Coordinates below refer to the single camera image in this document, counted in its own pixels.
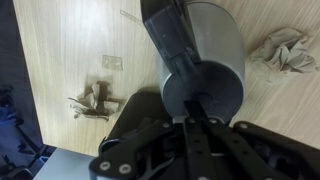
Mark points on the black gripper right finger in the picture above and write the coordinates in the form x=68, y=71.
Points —
x=240, y=153

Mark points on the clear tape piece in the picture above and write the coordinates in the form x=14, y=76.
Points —
x=131, y=17
x=112, y=62

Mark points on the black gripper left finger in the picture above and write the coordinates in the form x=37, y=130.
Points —
x=146, y=146

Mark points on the crumpled brown paper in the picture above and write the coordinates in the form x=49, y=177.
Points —
x=96, y=101
x=283, y=51

